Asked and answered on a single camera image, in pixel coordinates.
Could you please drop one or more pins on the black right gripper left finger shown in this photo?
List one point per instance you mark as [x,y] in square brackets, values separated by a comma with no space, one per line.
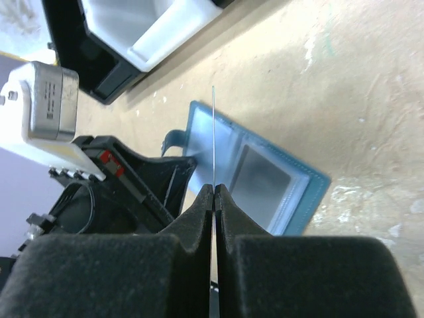
[162,275]

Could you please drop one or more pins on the blue leather card holder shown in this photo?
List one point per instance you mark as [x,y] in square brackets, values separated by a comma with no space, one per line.
[302,197]

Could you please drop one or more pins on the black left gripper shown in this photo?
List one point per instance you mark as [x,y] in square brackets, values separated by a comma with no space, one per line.
[136,191]

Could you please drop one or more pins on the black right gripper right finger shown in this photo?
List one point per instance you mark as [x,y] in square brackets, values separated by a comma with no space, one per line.
[260,275]

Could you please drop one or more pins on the yellow-framed whiteboard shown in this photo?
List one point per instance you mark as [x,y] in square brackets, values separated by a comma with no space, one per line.
[24,32]

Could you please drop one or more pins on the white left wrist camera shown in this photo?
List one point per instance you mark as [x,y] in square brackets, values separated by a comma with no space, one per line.
[39,104]

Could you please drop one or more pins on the black and white tray organizer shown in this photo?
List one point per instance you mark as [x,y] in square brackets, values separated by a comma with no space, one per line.
[112,45]

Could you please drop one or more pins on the thin card edge-on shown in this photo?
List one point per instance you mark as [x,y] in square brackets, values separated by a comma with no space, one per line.
[214,308]

